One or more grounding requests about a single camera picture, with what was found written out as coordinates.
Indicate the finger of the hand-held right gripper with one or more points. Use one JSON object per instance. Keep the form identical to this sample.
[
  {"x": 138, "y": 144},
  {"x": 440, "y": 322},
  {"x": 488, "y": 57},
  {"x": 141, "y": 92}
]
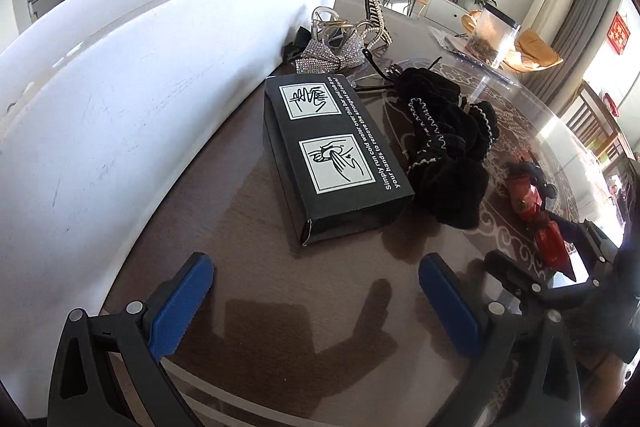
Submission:
[
  {"x": 515, "y": 274},
  {"x": 595, "y": 237}
]

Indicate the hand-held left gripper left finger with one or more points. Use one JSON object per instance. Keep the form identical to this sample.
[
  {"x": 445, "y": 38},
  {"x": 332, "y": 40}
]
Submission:
[{"x": 180, "y": 302}]

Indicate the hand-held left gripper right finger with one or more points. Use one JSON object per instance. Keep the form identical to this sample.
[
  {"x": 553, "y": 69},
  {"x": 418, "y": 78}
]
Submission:
[{"x": 450, "y": 302}]

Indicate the black pearl-trimmed scrunchie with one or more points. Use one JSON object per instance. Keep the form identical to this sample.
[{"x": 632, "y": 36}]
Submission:
[{"x": 435, "y": 117}]

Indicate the black-framed clear glasses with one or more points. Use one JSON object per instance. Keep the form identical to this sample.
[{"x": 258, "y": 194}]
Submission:
[{"x": 374, "y": 64}]

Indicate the brown patterned desktop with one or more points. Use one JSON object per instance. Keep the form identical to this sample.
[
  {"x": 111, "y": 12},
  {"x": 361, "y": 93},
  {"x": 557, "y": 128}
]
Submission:
[{"x": 250, "y": 282}]

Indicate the black fluffy scrunchie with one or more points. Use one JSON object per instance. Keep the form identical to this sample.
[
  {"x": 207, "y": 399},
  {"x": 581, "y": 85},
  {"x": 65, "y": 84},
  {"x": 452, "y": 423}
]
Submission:
[{"x": 450, "y": 197}]

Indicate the wooden dining chair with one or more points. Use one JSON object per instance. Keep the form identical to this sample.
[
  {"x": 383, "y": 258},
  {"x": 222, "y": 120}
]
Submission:
[{"x": 585, "y": 107}]

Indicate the black printed cardboard box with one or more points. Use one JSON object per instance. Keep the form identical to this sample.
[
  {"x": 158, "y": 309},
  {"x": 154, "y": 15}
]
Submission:
[{"x": 340, "y": 167}]

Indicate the yellow lounge chair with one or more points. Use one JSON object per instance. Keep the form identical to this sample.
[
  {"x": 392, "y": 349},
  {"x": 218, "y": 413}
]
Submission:
[{"x": 535, "y": 49}]

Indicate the white partition board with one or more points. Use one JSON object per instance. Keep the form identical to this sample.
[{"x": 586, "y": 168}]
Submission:
[{"x": 125, "y": 107}]

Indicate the grey curtain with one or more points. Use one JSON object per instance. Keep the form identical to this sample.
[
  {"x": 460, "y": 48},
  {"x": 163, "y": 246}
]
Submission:
[{"x": 590, "y": 17}]

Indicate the clear fish tank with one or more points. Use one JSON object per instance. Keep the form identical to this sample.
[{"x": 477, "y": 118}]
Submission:
[{"x": 492, "y": 37}]

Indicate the clear plastic bag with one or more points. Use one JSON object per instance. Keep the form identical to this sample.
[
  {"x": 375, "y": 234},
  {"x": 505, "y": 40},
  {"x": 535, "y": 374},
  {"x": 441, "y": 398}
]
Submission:
[{"x": 450, "y": 39}]

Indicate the rhinestone bow hair clip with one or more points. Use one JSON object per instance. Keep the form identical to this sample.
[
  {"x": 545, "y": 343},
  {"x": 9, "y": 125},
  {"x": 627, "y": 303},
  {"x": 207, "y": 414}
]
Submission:
[{"x": 320, "y": 57}]

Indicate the small black hair clip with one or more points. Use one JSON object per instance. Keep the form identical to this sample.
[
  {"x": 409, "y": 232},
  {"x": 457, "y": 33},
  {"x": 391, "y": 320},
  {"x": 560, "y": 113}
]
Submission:
[{"x": 300, "y": 38}]

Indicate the pearl-studded claw hair clip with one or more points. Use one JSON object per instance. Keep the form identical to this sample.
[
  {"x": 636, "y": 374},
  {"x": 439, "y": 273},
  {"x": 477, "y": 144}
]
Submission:
[{"x": 372, "y": 14}]

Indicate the clear claw hair clip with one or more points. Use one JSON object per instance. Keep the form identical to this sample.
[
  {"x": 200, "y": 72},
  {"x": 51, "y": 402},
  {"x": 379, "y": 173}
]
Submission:
[{"x": 320, "y": 19}]

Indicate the red wall ornament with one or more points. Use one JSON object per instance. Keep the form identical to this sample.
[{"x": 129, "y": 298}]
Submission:
[{"x": 619, "y": 32}]

